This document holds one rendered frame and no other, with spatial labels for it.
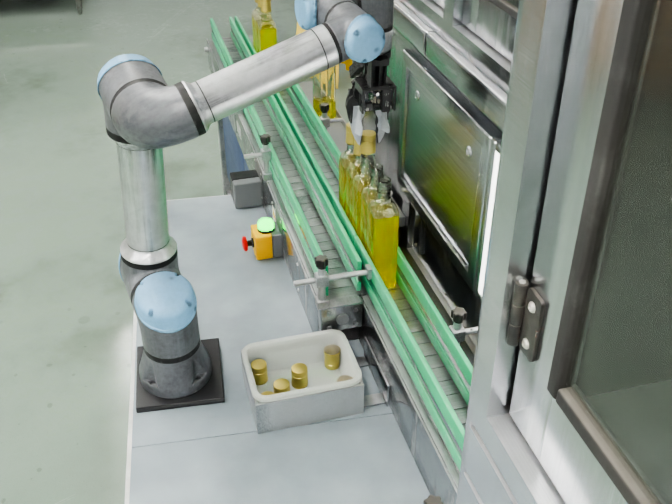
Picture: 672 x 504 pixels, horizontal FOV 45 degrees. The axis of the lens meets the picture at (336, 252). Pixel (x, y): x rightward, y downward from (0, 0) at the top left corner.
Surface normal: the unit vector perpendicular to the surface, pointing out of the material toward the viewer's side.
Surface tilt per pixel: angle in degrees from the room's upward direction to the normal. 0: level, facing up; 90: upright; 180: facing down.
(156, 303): 12
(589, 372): 90
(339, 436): 0
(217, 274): 0
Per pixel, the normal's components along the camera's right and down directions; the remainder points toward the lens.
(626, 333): -0.96, 0.15
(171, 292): 0.07, -0.70
